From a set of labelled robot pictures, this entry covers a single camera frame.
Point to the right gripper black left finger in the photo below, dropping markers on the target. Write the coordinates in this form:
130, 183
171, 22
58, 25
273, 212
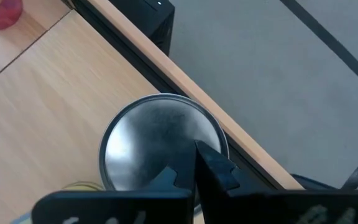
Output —
113, 208

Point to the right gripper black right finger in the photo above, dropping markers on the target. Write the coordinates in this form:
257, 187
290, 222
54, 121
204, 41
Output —
275, 208

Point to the red label tin can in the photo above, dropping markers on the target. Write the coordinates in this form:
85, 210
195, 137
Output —
5, 15

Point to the black computer box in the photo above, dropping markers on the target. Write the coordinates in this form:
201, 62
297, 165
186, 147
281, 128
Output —
145, 18

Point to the blue yellow label tin can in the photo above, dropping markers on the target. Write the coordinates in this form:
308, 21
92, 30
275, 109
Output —
154, 133

